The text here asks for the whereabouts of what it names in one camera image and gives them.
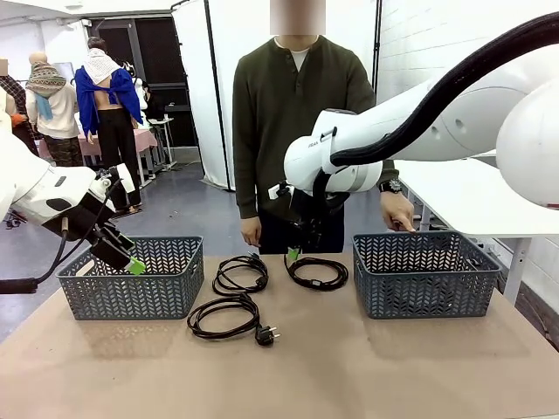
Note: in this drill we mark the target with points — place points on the person in olive henley shirt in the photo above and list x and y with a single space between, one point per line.
279 109

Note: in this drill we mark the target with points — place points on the white table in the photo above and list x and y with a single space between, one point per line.
458 196

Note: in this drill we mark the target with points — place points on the right arm white wrist camera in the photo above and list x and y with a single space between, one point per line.
279 191

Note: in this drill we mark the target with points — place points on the grey plastic lattice basket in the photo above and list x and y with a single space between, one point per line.
131 297
423 297

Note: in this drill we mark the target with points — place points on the small grey desk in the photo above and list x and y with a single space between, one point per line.
163 122

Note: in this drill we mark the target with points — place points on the person's left forearm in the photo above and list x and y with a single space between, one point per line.
388 170

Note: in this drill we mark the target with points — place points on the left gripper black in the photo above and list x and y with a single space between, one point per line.
89 218

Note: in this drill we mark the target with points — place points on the pink table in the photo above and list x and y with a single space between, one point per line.
144 139

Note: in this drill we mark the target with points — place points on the bystander in plaid shirt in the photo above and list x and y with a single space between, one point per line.
13 96

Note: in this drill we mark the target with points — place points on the arm white wrist camera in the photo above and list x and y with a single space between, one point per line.
279 191
126 179

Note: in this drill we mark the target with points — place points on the person's right forearm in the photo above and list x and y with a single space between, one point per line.
249 196

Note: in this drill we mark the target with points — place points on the white folding screen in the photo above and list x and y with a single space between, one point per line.
192 87

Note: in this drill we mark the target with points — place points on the left arm white wrist camera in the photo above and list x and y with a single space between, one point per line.
126 179

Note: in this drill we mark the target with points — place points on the person's left hand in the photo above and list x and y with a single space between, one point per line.
399 209

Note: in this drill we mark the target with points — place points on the black framed glass door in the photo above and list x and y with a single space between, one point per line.
161 52

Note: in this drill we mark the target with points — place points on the person's right hand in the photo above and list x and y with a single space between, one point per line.
251 231

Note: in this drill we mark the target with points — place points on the mannequin with blue cardigan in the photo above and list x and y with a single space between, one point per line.
109 131

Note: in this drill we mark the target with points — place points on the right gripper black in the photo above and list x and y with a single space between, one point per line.
305 209

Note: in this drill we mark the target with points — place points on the black wristwatch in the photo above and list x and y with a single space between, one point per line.
393 186

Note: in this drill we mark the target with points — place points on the mannequin with patterned scarf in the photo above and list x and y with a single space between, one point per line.
57 113

